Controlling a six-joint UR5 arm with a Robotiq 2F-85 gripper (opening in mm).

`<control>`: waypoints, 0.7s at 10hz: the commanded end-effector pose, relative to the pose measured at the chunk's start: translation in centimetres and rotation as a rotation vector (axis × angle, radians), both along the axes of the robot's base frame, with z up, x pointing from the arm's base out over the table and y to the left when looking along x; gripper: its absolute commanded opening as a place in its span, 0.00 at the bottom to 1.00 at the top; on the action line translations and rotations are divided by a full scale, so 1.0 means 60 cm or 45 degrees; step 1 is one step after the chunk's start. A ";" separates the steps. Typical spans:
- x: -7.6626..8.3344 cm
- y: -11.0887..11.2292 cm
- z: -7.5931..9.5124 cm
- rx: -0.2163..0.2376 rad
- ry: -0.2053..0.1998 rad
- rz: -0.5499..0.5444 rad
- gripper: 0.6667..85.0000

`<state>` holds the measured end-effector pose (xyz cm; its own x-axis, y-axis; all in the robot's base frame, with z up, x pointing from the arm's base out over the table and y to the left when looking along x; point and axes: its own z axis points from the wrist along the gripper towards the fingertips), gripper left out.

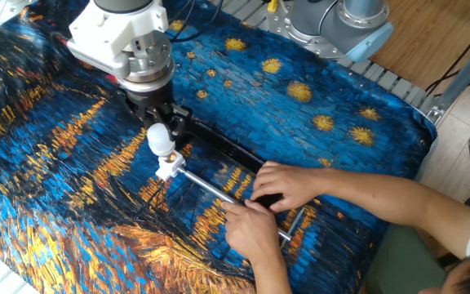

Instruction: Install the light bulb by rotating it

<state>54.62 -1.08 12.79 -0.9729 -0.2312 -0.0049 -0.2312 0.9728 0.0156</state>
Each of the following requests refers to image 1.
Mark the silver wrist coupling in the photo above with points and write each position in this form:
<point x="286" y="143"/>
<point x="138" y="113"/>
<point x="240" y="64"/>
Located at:
<point x="149" y="69"/>

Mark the green trousers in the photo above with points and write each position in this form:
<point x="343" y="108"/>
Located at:
<point x="402" y="265"/>

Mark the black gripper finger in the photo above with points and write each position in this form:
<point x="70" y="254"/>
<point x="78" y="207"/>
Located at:
<point x="182" y="120"/>
<point x="147" y="119"/>

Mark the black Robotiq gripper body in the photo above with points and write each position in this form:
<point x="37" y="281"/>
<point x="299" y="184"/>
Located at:
<point x="151" y="100"/>

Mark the person's left forearm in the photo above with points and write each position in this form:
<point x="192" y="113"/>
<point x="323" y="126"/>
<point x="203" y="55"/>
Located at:
<point x="273" y="279"/>

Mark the aluminium frame post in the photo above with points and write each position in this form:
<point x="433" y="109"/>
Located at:
<point x="463" y="73"/>

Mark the yellow plastic clip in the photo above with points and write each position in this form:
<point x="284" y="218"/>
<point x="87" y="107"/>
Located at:
<point x="272" y="5"/>

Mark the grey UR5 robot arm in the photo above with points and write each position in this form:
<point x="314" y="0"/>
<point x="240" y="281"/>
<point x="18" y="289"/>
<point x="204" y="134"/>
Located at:
<point x="329" y="24"/>

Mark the person's right forearm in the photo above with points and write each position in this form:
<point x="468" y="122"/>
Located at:
<point x="402" y="204"/>

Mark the white light bulb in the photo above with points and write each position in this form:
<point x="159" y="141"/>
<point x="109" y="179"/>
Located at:
<point x="159" y="139"/>

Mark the starry night painting tablecloth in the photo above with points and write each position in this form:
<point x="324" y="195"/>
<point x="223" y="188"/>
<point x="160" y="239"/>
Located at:
<point x="280" y="102"/>

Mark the black C-clamp with silver screw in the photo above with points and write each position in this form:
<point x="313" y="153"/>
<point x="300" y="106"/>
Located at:
<point x="227" y="148"/>

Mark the person's left hand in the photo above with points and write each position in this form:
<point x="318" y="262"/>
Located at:
<point x="253" y="232"/>

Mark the person's right hand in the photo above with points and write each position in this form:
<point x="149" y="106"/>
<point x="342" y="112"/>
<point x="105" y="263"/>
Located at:
<point x="292" y="183"/>

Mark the white wrist mount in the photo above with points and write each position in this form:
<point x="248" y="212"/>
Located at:
<point x="104" y="36"/>

